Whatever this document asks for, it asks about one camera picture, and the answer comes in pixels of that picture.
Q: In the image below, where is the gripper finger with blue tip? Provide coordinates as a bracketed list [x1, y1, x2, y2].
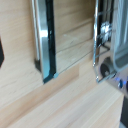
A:
[0, 37, 5, 68]

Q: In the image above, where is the oven door handle bar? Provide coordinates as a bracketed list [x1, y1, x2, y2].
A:
[31, 0, 51, 74]

